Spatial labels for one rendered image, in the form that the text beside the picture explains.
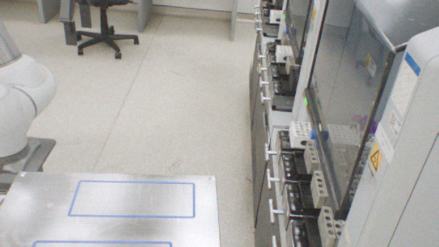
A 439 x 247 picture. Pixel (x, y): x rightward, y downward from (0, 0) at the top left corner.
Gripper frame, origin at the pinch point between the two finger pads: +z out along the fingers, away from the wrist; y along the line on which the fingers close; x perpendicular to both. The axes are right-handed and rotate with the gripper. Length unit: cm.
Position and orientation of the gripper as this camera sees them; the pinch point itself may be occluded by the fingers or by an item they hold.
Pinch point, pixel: (79, 32)
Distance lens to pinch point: 132.9
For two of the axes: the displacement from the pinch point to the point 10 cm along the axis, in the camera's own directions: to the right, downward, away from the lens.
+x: 10.0, 0.9, 0.1
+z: -0.8, 8.3, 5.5
